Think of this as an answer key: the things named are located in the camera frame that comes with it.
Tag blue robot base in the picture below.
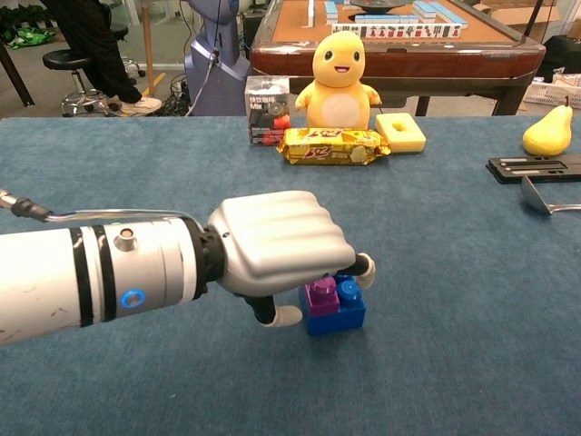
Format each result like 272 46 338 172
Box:
183 0 252 118

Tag black folding stand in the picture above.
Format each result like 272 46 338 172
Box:
486 153 581 185

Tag person in black clothes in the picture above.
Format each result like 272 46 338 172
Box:
40 0 163 117

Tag black round stool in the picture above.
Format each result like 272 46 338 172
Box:
42 48 114 118
108 25 147 79

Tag black round dish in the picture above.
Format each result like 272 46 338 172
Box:
349 0 414 14

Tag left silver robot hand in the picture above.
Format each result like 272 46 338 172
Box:
203 190 377 329

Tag black bag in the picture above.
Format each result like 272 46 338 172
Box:
542 35 581 84

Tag cardboard box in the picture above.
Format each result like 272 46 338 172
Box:
480 0 562 27

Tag yellow biscuit pack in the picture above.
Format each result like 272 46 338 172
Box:
276 127 392 166

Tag blue felt table cover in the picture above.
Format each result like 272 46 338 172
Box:
0 115 581 436

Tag wooden pole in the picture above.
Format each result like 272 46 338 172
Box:
140 0 158 95

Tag black tripod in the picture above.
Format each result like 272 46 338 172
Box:
524 0 546 45

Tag blue toy brick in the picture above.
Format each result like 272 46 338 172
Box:
298 272 367 337

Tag black floor cable bundle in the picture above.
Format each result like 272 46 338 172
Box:
156 76 192 117

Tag yellow pear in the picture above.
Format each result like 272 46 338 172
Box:
522 95 575 156

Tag face-up mahjong tile row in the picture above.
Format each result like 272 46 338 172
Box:
330 23 463 40

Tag steel ladle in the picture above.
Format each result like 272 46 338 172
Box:
520 174 581 217

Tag gray cable on robot base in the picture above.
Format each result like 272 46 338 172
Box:
187 48 222 117

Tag black white coffee box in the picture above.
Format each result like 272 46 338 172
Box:
244 75 291 147

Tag yellow plush toy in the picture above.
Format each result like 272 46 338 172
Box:
294 30 383 131

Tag brown mahjong table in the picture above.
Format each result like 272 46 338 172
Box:
250 0 547 117

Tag yellow sponge block with hole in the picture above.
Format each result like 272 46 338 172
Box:
375 113 428 155

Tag green plants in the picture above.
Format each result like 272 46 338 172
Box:
0 4 55 50

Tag magenta toy brick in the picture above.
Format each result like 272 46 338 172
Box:
303 276 340 317

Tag white plastic basket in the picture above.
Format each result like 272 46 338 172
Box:
521 80 581 110

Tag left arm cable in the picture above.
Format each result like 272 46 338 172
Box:
0 188 205 228

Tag dark table leg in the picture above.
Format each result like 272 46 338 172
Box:
0 40 35 108

